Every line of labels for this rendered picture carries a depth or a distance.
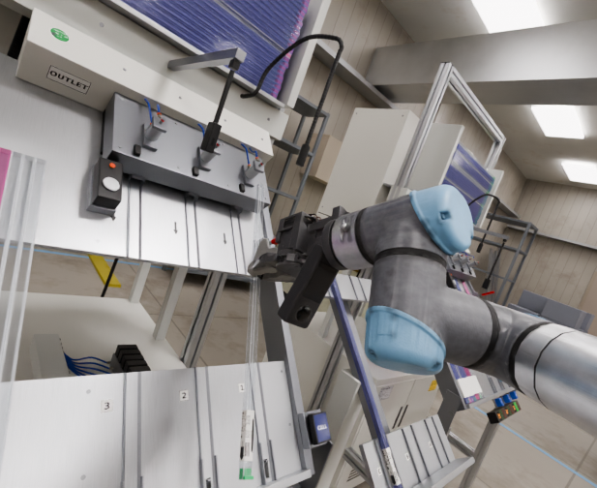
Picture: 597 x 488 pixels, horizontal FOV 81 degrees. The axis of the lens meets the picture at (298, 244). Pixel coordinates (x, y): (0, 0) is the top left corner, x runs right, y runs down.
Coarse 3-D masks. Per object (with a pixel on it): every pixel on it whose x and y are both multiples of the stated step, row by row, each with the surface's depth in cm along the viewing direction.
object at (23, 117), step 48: (0, 96) 53; (48, 96) 59; (0, 144) 50; (48, 144) 55; (96, 144) 61; (48, 192) 52; (144, 192) 64; (48, 240) 49; (96, 240) 54; (144, 240) 60; (192, 240) 67; (240, 240) 76
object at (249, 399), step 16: (256, 192) 71; (256, 208) 68; (256, 224) 66; (256, 240) 64; (256, 288) 59; (256, 304) 57; (256, 320) 56; (256, 336) 54; (256, 352) 53; (240, 464) 45
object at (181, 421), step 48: (48, 384) 42; (96, 384) 46; (144, 384) 50; (192, 384) 55; (240, 384) 61; (48, 432) 41; (96, 432) 44; (144, 432) 48; (192, 432) 52; (240, 432) 57; (288, 432) 64; (0, 480) 36; (48, 480) 39; (96, 480) 42; (144, 480) 45; (192, 480) 49; (240, 480) 54
